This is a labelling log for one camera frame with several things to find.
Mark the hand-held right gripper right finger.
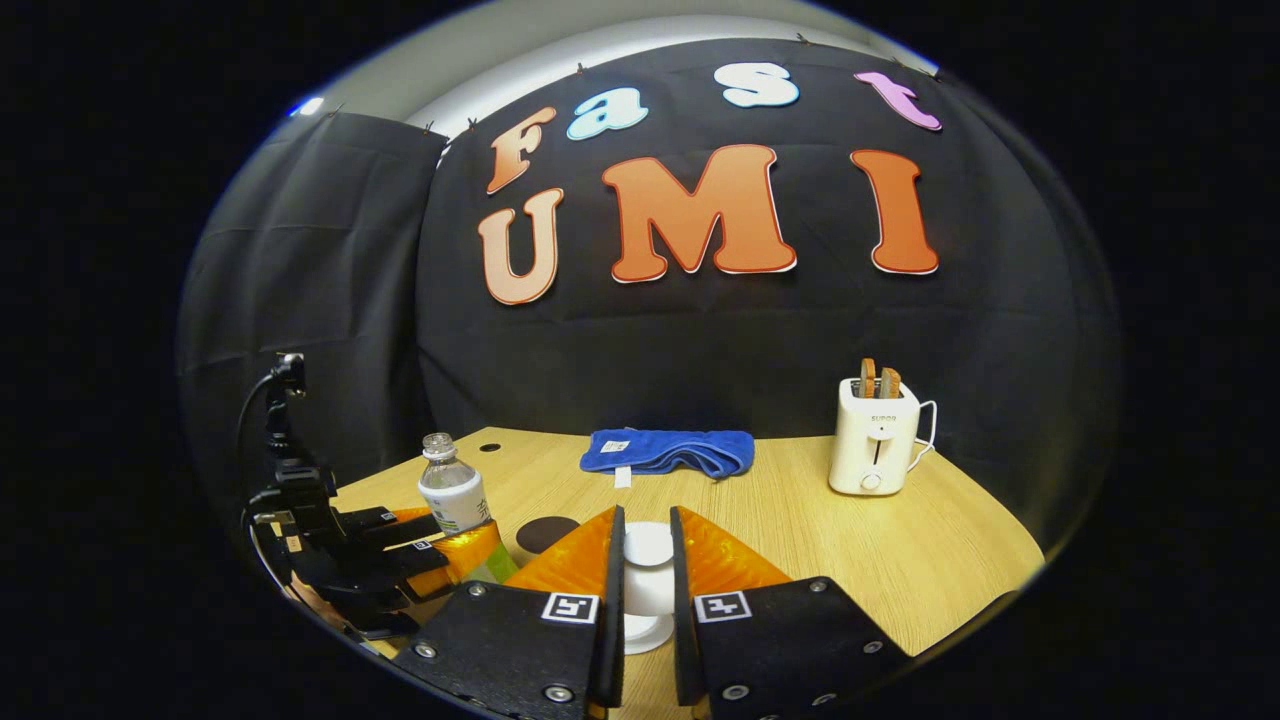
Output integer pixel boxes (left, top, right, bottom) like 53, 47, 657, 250
670, 505, 913, 720

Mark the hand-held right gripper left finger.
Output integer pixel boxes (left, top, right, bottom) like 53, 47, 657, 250
392, 505, 627, 720

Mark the clear water bottle green label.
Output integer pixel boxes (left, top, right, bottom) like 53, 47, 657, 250
417, 432, 521, 586

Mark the dark round coaster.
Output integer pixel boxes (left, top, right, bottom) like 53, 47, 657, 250
516, 516, 583, 556

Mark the white teacup lid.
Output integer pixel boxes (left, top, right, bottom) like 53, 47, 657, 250
624, 521, 674, 616

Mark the blue towel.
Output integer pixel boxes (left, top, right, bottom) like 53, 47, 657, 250
580, 429, 756, 489

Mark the white toaster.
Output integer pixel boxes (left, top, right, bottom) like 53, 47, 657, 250
828, 377, 921, 497

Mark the black backdrop cloth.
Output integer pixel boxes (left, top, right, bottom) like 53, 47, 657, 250
178, 40, 1121, 546

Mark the white toaster cable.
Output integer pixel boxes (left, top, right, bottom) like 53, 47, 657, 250
905, 400, 939, 473

